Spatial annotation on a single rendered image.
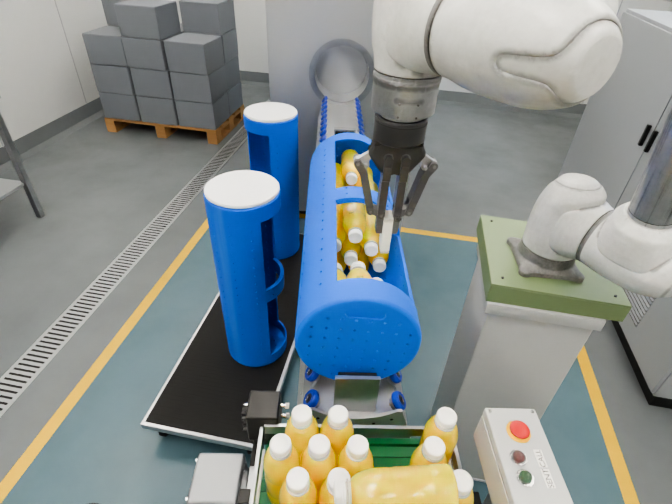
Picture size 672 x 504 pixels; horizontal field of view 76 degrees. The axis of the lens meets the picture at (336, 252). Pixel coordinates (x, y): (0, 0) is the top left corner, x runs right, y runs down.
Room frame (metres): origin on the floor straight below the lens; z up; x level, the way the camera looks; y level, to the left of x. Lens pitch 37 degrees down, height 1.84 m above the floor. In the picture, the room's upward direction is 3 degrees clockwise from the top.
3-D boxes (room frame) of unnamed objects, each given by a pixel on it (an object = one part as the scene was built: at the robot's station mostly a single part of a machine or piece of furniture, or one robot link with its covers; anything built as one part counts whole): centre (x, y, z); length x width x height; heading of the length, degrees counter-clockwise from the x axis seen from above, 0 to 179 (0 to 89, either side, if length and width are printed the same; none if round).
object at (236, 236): (1.42, 0.36, 0.59); 0.28 x 0.28 x 0.88
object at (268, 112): (2.23, 0.38, 1.03); 0.28 x 0.28 x 0.01
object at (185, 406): (1.67, 0.41, 0.08); 1.50 x 0.52 x 0.15; 171
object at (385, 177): (0.60, -0.07, 1.52); 0.04 x 0.01 x 0.11; 2
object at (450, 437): (0.48, -0.23, 0.99); 0.07 x 0.07 x 0.19
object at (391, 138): (0.60, -0.08, 1.59); 0.08 x 0.07 x 0.09; 92
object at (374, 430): (0.51, -0.07, 0.96); 0.40 x 0.01 x 0.03; 92
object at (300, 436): (0.47, 0.05, 0.99); 0.07 x 0.07 x 0.19
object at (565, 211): (1.03, -0.63, 1.23); 0.18 x 0.16 x 0.22; 35
